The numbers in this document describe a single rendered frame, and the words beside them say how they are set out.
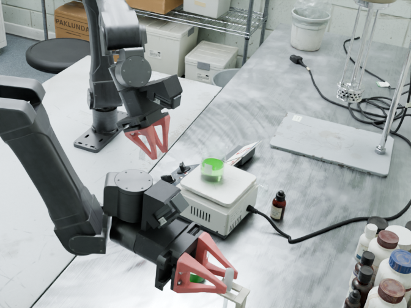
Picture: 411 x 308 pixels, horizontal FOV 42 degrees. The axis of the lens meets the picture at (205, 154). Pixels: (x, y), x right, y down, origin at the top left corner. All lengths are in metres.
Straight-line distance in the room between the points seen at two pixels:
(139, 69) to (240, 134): 0.51
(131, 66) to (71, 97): 0.61
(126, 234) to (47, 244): 0.27
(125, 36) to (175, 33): 2.29
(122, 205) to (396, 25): 2.79
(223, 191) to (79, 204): 0.35
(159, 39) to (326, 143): 2.13
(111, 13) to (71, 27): 2.65
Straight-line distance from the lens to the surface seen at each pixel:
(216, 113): 1.49
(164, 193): 0.76
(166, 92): 0.99
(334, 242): 1.12
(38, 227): 1.10
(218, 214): 1.03
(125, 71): 0.97
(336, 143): 1.43
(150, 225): 0.81
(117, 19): 1.06
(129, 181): 0.79
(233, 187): 1.06
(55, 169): 0.77
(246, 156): 1.28
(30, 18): 4.44
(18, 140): 0.74
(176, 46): 3.35
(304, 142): 1.40
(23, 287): 0.99
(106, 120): 1.34
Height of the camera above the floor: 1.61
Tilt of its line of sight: 33 degrees down
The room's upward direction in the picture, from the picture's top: 5 degrees clockwise
